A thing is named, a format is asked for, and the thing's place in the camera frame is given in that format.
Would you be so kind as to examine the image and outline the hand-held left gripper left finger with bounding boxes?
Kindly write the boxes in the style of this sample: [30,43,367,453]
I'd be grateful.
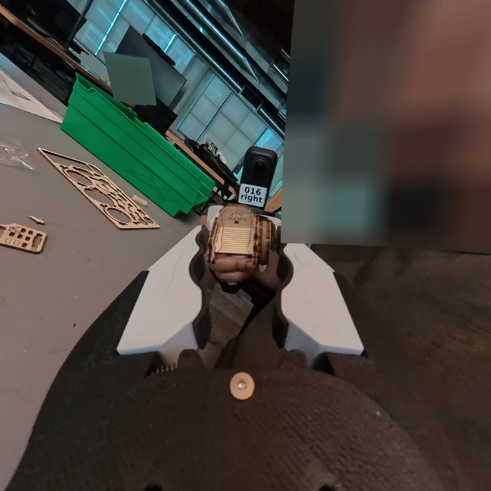
[117,226,211,355]

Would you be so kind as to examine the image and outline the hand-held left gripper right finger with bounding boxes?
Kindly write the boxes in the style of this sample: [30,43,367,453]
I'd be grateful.
[272,240,365,365]

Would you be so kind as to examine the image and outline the small wooden seat model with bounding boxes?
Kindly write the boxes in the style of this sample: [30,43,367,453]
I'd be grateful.
[206,204,277,268]

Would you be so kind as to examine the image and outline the person's right hand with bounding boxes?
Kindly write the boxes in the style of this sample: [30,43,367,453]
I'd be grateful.
[199,217,284,293]

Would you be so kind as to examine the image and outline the black bag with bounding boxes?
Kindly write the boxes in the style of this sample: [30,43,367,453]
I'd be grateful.
[191,141,236,186]

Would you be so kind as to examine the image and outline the large wooden cut-out sheet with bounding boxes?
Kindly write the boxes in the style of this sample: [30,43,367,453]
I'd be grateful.
[37,148,160,231]

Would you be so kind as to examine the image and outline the person's dark pants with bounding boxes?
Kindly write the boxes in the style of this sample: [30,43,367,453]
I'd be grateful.
[209,245,491,491]

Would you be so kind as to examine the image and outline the green plastic bin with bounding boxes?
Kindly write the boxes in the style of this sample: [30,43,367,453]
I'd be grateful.
[60,72,216,218]

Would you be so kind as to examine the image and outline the dark computer monitor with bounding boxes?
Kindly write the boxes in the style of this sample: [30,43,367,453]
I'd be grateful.
[114,25,188,113]

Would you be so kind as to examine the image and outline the small wooden sheet grid holes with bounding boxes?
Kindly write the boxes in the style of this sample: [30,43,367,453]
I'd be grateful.
[0,223,48,255]

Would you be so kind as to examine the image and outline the clear plastic bag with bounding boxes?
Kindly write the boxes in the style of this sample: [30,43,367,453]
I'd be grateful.
[0,137,36,172]

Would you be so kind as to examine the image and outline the white instruction paper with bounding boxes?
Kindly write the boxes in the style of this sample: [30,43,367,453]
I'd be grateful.
[0,66,63,124]

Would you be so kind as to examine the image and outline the wooden background table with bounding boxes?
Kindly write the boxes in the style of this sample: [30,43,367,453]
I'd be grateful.
[0,4,114,96]

